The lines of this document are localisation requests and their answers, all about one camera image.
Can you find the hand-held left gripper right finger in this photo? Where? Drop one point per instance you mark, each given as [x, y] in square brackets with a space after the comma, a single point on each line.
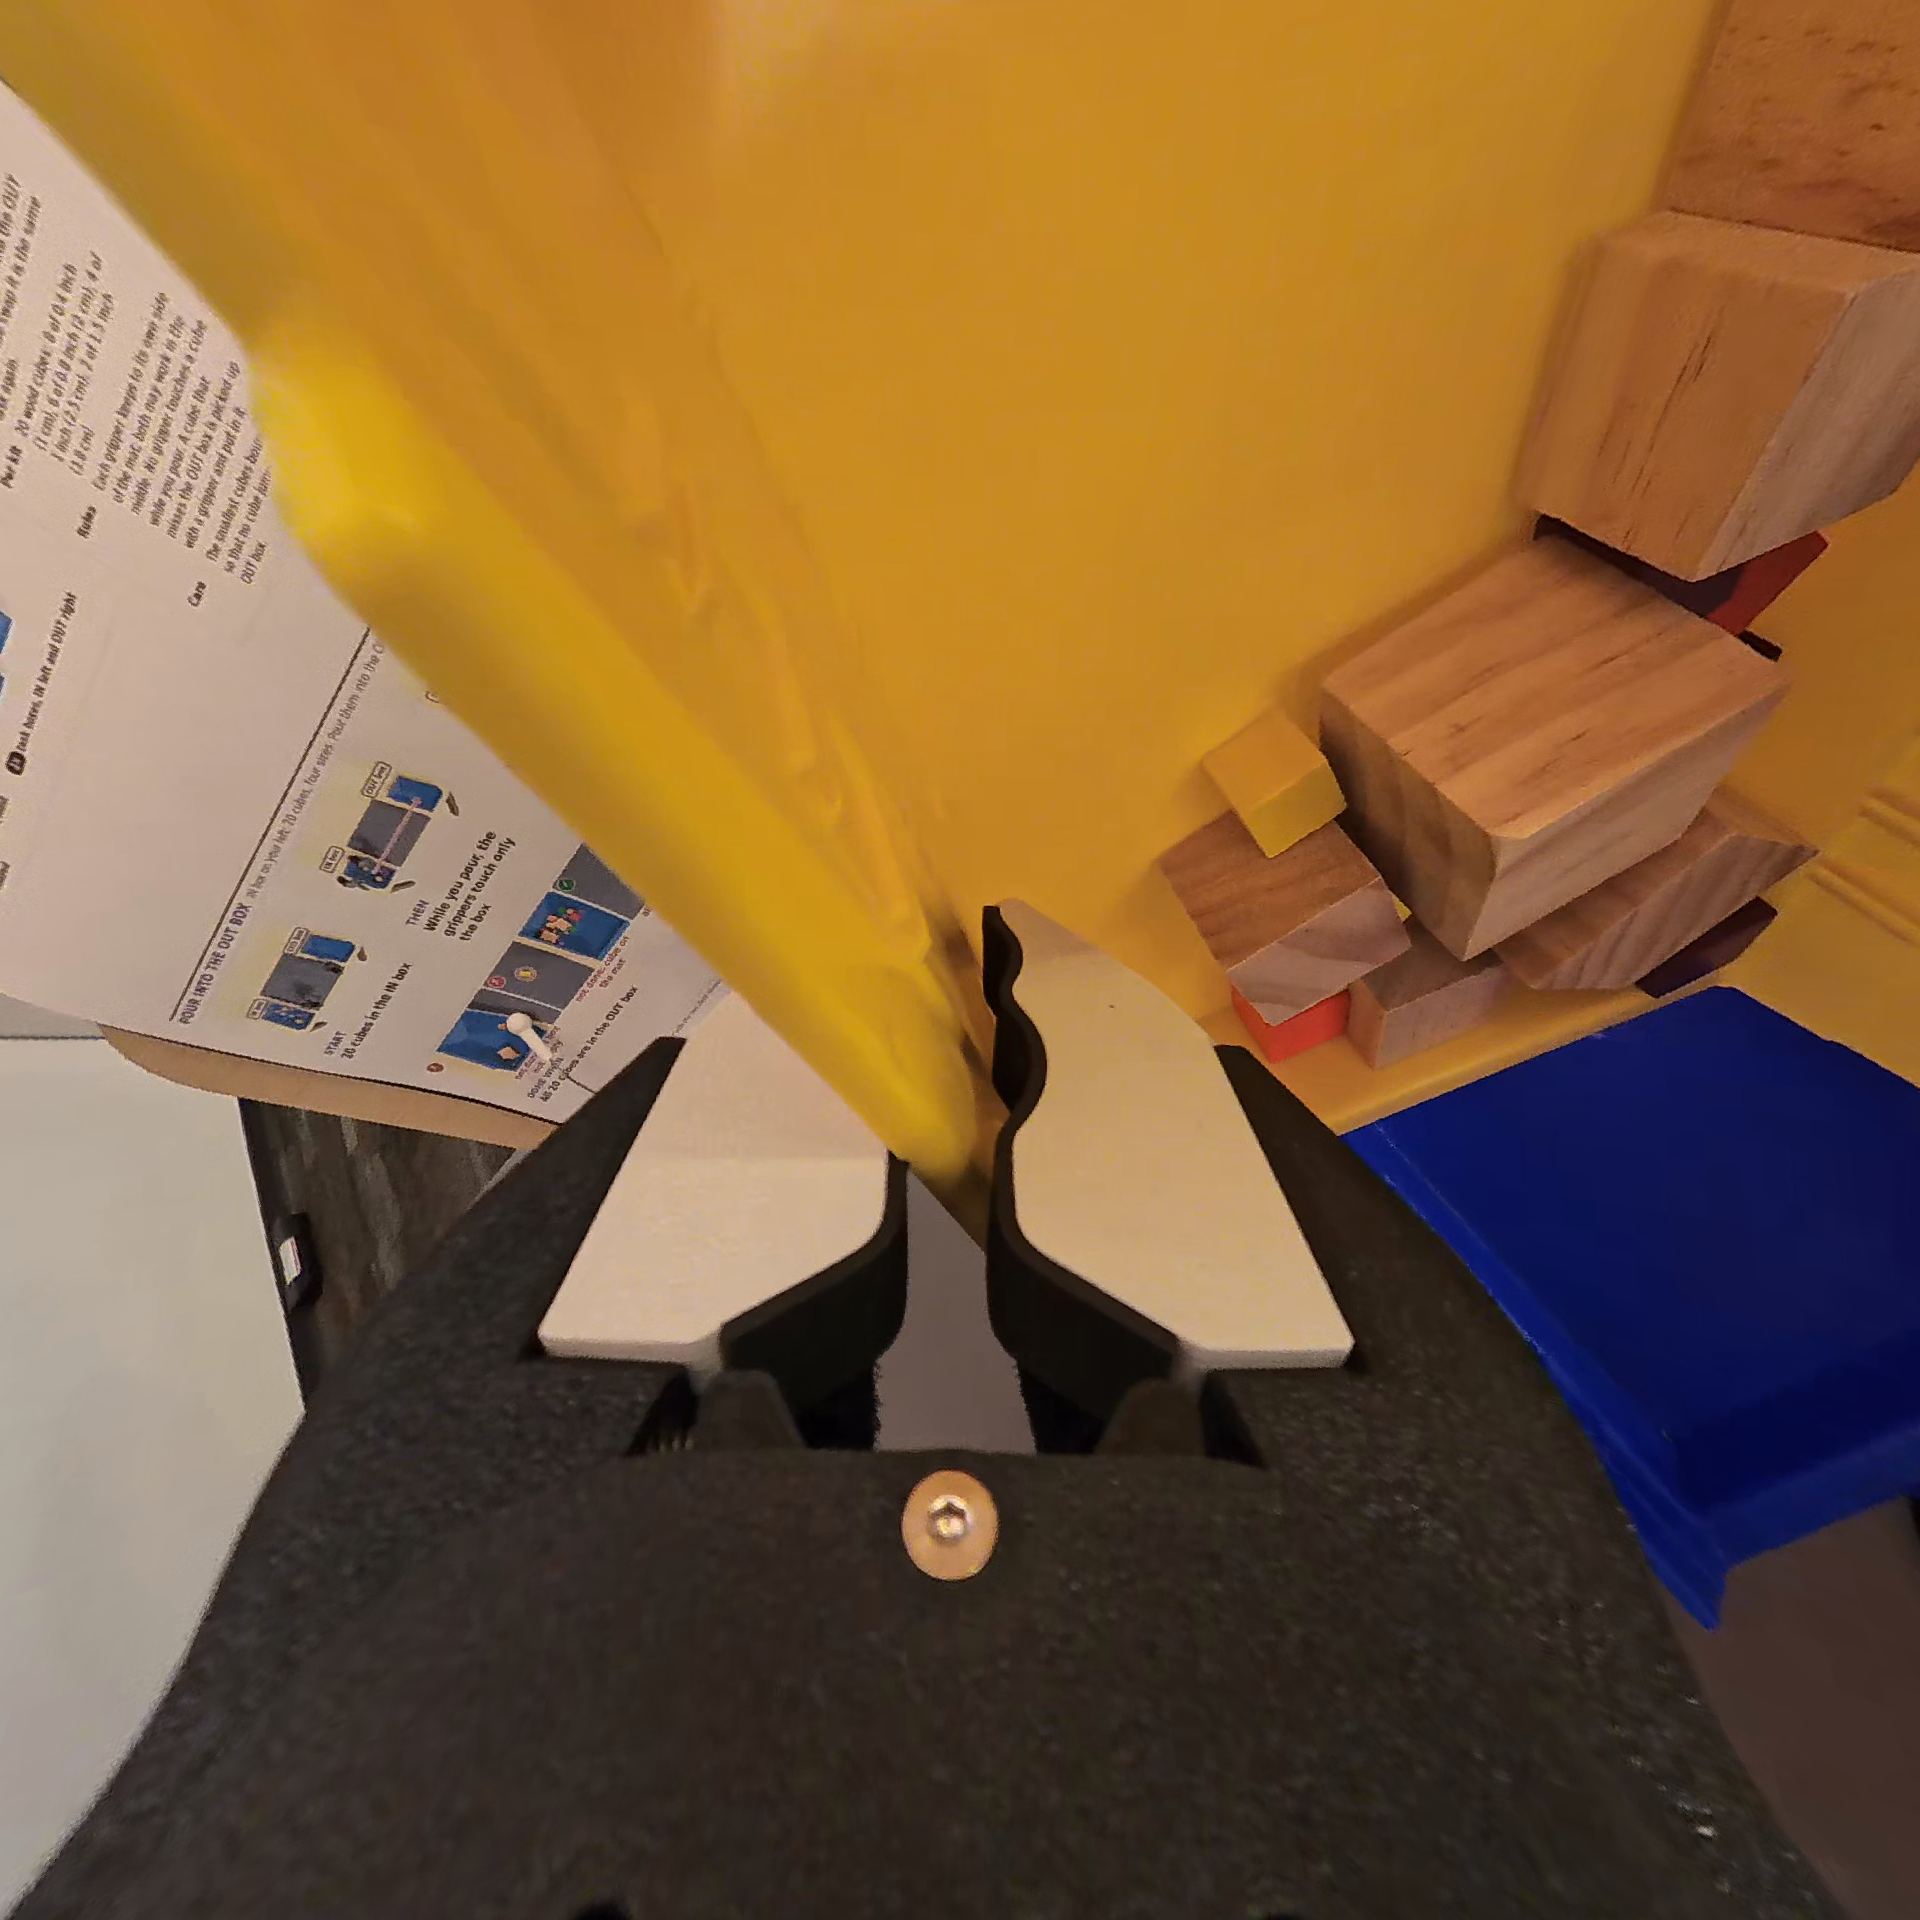
[1170, 1186]

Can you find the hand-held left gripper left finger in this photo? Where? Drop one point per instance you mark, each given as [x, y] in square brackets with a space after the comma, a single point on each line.
[705, 1214]

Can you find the blue plastic box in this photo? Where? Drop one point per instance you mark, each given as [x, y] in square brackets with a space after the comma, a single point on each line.
[1694, 1276]

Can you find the pile of coloured wooden cubes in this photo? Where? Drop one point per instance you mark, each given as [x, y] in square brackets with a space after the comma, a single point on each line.
[1545, 734]

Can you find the yellow plastic box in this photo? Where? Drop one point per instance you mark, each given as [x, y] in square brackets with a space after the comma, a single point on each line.
[1049, 375]

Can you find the printed instruction sheet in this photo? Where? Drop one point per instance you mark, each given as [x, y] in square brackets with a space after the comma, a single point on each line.
[149, 599]

